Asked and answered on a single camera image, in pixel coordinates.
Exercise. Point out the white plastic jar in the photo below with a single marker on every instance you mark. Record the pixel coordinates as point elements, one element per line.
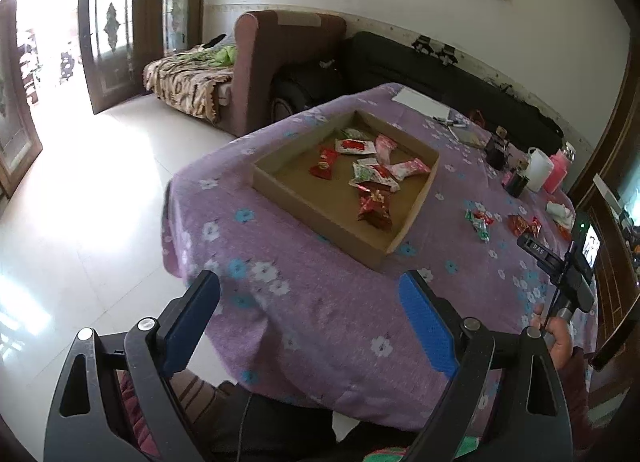
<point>539,169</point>

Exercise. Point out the black jar with wooden knob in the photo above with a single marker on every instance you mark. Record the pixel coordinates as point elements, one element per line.
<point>496,154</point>

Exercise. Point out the white paper sheet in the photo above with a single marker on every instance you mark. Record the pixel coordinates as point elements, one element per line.
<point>415,99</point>

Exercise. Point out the dark red gold-lettered packet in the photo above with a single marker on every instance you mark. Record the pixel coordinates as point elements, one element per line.
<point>375,204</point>

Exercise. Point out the black remote control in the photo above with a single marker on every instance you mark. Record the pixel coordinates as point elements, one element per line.
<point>212,41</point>

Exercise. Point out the green and white snack packet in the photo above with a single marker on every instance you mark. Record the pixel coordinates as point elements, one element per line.
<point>482,230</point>

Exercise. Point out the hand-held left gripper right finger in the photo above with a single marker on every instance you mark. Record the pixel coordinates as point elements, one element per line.
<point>427,327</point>

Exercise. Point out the wooden glass door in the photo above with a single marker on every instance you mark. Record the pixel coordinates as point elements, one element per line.
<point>112,32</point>
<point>177,2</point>
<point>15,142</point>

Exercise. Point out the green red white snack packet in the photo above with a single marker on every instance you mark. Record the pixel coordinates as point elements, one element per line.
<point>370,173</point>

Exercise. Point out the person's right hand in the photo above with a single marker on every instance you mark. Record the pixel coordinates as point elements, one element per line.
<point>560,342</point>

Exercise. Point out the person's dark clothing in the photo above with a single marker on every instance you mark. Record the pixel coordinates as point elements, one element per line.
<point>280,422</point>

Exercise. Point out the slim pink cartoon snack packet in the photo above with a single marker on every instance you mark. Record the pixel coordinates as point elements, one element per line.
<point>385,148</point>

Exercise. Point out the black pen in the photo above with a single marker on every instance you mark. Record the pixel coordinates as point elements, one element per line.
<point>447,121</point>

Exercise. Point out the cardboard box tray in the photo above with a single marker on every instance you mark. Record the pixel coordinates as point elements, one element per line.
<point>300,182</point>

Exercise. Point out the red doll print snack packet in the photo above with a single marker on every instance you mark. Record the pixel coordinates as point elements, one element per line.
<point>325,162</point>

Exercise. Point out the patterned blanket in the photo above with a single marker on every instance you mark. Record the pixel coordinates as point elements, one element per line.
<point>185,84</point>

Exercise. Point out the person's right forearm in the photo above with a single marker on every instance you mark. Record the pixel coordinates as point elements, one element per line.
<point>580,402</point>

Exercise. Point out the tan notebook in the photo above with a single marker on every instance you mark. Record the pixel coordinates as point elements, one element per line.
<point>469,136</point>

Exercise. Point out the red tassel ornament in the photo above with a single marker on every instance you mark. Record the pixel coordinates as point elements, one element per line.
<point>564,227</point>

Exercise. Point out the black clamp device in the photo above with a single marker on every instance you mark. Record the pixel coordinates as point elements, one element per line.
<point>446,54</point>
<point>424,47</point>

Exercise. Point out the brown armchair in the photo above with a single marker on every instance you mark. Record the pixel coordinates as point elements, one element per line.
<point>290,42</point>

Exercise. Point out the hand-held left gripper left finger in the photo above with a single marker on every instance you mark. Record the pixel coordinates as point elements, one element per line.
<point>190,327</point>

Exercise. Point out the black sofa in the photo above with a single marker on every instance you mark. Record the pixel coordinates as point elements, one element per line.
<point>400,67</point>

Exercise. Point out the black jar with red label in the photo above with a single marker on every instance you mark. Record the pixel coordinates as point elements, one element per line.
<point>515,182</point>

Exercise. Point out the pink thermos bottle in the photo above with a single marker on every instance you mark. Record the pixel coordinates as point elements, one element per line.
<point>557,172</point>

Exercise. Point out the purple floral tablecloth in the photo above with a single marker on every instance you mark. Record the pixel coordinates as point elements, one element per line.
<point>320,292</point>

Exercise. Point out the green cloth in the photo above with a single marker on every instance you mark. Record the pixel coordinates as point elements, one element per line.
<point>220,56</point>

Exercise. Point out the large pink cartoon snack packet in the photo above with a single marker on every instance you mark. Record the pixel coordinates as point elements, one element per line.
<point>412,168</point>

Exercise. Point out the white and red snack packet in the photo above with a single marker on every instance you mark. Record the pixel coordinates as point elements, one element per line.
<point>355,146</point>

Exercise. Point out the dark red foil packet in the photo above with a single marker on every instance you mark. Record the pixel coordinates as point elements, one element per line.
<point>522,225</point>

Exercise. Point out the small red snack packet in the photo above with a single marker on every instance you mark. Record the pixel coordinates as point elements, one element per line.
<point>475,215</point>

